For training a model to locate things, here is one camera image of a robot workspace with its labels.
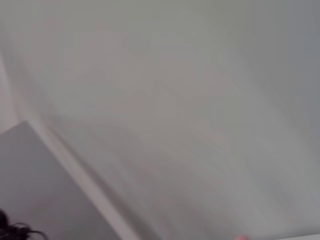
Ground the black cable bundle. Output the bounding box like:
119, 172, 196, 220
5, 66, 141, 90
0, 208, 48, 240

